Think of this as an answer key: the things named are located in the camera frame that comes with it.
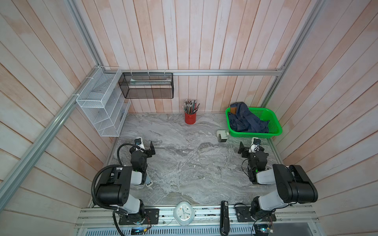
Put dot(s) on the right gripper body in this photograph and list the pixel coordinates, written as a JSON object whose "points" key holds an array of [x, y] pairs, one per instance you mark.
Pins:
{"points": [[245, 150]]}

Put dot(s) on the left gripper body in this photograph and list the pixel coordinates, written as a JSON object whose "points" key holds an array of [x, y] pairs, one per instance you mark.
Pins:
{"points": [[148, 150]]}

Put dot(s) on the dark blue denim trousers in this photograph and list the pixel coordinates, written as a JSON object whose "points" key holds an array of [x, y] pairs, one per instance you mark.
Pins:
{"points": [[241, 119]]}

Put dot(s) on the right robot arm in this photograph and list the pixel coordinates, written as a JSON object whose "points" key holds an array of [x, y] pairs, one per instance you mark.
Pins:
{"points": [[293, 186]]}

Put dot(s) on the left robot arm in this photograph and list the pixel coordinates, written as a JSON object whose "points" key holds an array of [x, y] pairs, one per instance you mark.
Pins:
{"points": [[110, 188]]}

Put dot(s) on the light blue phone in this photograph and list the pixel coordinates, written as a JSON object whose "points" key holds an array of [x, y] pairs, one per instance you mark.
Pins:
{"points": [[148, 181]]}

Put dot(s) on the small white grey box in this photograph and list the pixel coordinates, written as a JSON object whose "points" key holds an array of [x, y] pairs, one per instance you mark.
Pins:
{"points": [[222, 136]]}

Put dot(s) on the green plastic basket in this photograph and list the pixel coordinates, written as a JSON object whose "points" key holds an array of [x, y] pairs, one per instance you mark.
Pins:
{"points": [[263, 114]]}

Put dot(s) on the red pencil cup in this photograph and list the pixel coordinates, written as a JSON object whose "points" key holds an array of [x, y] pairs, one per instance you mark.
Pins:
{"points": [[190, 118]]}

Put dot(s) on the pencils in cup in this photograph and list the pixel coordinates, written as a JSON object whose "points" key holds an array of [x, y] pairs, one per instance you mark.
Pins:
{"points": [[191, 106]]}

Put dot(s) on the white analog clock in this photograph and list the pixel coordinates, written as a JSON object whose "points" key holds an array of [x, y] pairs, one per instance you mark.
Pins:
{"points": [[184, 214]]}

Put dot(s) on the black remote control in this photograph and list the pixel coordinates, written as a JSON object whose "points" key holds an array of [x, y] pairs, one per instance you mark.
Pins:
{"points": [[224, 219]]}

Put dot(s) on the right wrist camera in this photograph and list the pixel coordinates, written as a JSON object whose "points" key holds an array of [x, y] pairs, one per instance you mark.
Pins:
{"points": [[255, 145]]}

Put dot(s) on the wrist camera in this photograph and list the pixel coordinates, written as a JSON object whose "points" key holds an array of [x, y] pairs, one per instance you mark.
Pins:
{"points": [[255, 145], [139, 143]]}

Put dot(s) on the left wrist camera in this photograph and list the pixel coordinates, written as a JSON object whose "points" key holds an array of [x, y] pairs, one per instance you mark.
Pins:
{"points": [[139, 143]]}

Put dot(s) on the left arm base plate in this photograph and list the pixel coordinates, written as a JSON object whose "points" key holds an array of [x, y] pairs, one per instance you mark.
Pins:
{"points": [[144, 217]]}

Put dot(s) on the black mesh wall basket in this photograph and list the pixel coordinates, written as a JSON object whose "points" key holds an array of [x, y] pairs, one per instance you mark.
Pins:
{"points": [[147, 85]]}

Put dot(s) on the white wire mesh shelf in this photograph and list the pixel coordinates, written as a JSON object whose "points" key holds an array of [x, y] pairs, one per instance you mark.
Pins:
{"points": [[103, 102]]}

